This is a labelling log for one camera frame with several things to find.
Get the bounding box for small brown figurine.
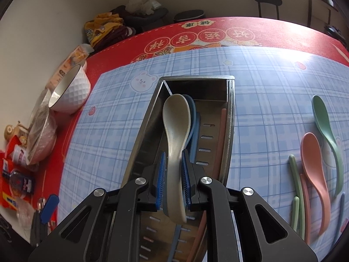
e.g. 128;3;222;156
4;121;28;146

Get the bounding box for beige spoon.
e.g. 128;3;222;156
163;94;197;223

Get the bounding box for printed snack box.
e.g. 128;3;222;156
52;45;88;88

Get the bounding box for white plastic bag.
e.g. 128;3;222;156
125;0;162;16

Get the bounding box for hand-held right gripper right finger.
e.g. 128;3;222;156
181;149;319;262

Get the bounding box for pink spoon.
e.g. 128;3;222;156
301;132;331;237

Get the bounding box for red packet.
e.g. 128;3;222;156
0;136;29;212

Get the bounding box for black armchair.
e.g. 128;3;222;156
123;7;169;33

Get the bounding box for black pressure cooker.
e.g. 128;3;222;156
324;24;345;40

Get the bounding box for black trash bin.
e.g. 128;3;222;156
173;9;206;24

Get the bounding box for clear plastic bowl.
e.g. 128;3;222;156
29;89;53;121

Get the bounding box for white textured bowl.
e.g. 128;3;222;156
48;64;91;114

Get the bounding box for dark folding frame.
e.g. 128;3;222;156
308;0;332;30

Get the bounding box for blue label jar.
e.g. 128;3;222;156
3;158;35;197

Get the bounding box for red printed table mat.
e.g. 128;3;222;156
35;16;349;224

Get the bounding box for blue spoon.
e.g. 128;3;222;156
181;94;201;163

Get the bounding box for green spoon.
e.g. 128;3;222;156
311;95;345;198

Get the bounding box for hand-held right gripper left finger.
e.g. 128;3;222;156
27;151;167;262

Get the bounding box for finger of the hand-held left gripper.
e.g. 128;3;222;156
29;210;51;247
40;195;60;222

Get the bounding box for glass bowl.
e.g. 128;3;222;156
27;109;58;166

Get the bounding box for pile of yellow and maroon clothes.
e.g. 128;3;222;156
84;5;137;51

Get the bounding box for stainless steel utensil tray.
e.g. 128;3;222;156
120;75;236;262

